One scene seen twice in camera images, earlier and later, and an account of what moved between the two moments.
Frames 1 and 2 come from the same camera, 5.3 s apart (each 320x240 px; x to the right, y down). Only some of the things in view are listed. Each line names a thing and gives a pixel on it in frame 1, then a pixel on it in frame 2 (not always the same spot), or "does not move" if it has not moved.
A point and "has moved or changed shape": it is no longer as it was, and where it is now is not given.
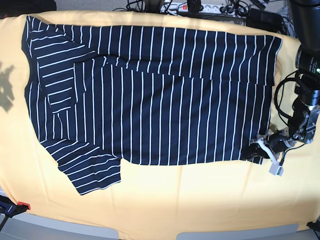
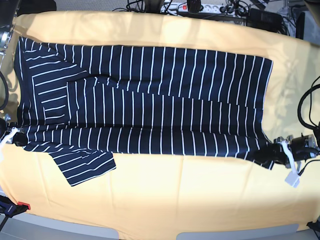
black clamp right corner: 315,226 does not move
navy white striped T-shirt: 100,94 has moved or changed shape
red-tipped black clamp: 10,209 does not move
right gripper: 278,142 → 303,148
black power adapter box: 264,20 does not move
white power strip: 182,7 does not move
